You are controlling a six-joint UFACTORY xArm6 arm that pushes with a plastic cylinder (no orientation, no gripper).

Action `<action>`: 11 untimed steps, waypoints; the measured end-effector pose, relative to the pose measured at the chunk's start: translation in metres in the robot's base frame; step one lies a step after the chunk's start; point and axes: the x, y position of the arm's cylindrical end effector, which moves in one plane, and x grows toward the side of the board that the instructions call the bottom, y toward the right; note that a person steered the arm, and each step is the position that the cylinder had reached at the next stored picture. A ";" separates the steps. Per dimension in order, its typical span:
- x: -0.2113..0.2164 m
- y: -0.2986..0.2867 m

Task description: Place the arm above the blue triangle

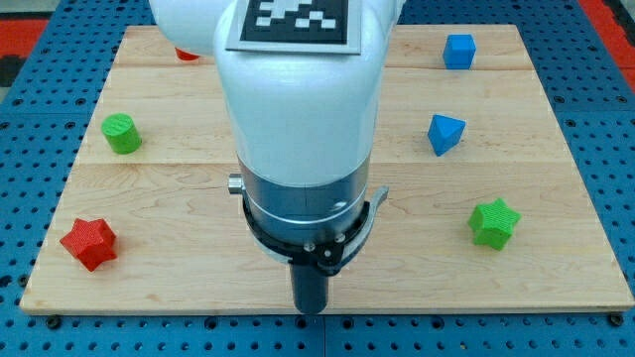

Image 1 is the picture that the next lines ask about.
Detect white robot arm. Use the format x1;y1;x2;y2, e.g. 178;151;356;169
150;0;402;245

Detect red block behind arm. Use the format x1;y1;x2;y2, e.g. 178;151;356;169
175;48;199;61

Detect blue triangle block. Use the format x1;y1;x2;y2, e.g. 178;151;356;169
428;114;466;157

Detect black cylindrical end effector rod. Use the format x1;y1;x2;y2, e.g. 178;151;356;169
290;264;328;314

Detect black and white fiducial tag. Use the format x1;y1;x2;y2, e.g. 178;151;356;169
226;0;361;56

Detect wooden board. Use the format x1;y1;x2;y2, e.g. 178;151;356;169
20;25;634;315

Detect green star block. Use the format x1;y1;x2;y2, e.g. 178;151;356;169
467;198;522;251

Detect blue cube block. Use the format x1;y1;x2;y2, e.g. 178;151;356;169
443;34;476;69

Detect green cylinder block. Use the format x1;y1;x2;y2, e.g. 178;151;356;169
101;113;142;155

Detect red star block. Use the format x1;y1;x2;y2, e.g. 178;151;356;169
60;218;117;272

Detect black clamp ring with lever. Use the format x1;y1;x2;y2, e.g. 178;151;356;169
241;184;390;278

